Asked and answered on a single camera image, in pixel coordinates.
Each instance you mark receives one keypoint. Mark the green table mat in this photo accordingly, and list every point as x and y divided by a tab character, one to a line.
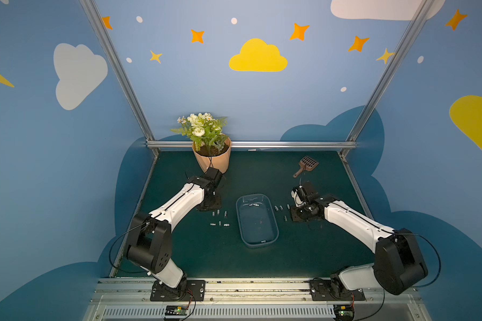
305	249

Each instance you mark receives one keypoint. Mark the small brown slotted scoop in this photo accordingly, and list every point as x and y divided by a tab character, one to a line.
306	164

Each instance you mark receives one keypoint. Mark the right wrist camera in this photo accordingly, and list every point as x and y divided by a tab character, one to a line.
304	194

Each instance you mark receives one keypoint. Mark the right aluminium frame post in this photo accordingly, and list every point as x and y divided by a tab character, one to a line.
411	33

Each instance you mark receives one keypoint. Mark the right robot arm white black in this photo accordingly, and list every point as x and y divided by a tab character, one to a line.
398	261

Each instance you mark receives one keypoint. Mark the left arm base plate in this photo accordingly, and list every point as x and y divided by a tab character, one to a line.
184	291

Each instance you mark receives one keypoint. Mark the aluminium front rail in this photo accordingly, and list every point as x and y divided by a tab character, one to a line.
247	299

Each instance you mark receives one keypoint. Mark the controller board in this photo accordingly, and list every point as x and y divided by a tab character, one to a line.
343	313
175	312

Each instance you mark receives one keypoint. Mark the right controller board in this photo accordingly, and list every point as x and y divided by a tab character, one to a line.
343	313

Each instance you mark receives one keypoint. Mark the aluminium back crossbar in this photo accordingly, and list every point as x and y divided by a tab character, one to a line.
258	144

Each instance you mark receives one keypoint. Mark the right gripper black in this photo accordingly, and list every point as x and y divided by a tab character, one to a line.
302	212

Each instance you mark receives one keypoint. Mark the left controller board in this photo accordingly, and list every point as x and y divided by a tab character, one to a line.
175	312

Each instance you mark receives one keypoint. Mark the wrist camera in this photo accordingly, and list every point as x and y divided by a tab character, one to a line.
304	194
214	176

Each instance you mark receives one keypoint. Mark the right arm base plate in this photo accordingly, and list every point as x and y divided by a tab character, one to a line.
333	290

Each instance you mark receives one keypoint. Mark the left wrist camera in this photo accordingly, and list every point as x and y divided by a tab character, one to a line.
214	176

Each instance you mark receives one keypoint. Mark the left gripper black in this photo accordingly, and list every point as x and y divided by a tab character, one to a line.
209	202

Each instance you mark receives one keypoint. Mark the terracotta flower pot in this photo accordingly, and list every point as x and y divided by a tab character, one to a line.
220	162

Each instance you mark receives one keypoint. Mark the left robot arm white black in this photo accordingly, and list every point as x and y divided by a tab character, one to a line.
149	240

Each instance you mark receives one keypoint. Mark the aluminium frame post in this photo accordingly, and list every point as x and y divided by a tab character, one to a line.
92	12
411	33

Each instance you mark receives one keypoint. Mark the white flowers green plant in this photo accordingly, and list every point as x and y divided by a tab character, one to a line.
205	133

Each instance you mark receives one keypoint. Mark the left aluminium frame post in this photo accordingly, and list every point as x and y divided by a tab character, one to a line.
92	12

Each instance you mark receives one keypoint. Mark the clear plastic storage box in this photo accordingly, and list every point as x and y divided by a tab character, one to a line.
256	223

